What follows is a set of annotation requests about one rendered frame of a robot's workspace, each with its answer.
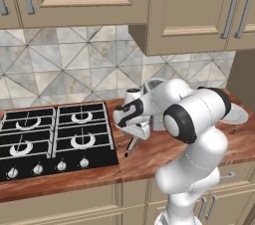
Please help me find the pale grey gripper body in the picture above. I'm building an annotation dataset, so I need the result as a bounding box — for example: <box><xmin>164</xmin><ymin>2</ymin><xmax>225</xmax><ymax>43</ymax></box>
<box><xmin>120</xmin><ymin>120</ymin><xmax>152</xmax><ymax>141</ymax></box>

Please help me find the white plate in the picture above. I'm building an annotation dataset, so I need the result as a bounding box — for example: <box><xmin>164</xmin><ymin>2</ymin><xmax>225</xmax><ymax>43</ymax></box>
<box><xmin>218</xmin><ymin>102</ymin><xmax>250</xmax><ymax>125</ymax></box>

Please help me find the silver hob knob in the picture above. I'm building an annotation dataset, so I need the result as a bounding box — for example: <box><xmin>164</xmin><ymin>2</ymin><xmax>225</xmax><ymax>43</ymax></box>
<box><xmin>79</xmin><ymin>156</ymin><xmax>91</xmax><ymax>169</ymax></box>
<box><xmin>7</xmin><ymin>166</ymin><xmax>20</xmax><ymax>180</ymax></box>
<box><xmin>56</xmin><ymin>159</ymin><xmax>68</xmax><ymax>172</ymax></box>
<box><xmin>32</xmin><ymin>163</ymin><xmax>45</xmax><ymax>176</ymax></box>

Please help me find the beige narrow base cupboard front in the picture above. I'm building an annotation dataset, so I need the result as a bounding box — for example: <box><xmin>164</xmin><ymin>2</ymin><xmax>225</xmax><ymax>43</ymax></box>
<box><xmin>121</xmin><ymin>178</ymin><xmax>151</xmax><ymax>225</ymax></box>

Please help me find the black gas hob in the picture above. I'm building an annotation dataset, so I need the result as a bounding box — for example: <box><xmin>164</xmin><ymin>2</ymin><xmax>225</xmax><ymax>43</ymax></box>
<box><xmin>0</xmin><ymin>101</ymin><xmax>120</xmax><ymax>183</ymax></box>

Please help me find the beige base cupboard door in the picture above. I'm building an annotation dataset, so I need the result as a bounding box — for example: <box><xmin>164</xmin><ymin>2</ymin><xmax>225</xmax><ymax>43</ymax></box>
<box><xmin>198</xmin><ymin>188</ymin><xmax>255</xmax><ymax>225</ymax></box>
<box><xmin>145</xmin><ymin>194</ymin><xmax>209</xmax><ymax>225</ymax></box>

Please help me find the beige wide drawer front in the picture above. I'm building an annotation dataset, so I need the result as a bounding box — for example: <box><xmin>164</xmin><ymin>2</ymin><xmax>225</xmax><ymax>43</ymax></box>
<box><xmin>0</xmin><ymin>182</ymin><xmax>124</xmax><ymax>225</ymax></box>

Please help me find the brown tall cabinet panel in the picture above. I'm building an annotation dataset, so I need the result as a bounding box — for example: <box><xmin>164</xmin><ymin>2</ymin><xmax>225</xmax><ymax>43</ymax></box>
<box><xmin>226</xmin><ymin>49</ymin><xmax>255</xmax><ymax>113</ymax></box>

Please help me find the grey drawer handle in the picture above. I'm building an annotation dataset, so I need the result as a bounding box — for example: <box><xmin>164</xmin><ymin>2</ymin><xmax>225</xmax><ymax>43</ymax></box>
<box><xmin>218</xmin><ymin>170</ymin><xmax>237</xmax><ymax>182</ymax></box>

